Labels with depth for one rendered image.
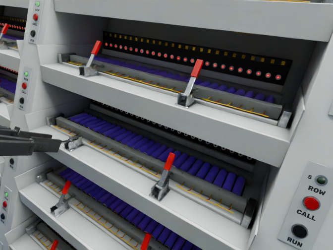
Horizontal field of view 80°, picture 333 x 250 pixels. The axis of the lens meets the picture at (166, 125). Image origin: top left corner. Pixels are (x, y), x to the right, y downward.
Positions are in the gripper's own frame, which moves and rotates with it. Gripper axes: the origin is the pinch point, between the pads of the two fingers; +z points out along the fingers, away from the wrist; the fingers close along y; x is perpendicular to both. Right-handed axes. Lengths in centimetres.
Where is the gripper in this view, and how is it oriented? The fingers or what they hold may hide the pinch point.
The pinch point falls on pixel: (40, 142)
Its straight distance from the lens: 51.7
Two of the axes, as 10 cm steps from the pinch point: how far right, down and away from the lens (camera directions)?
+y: 8.5, 3.1, -4.2
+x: 3.5, -9.4, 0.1
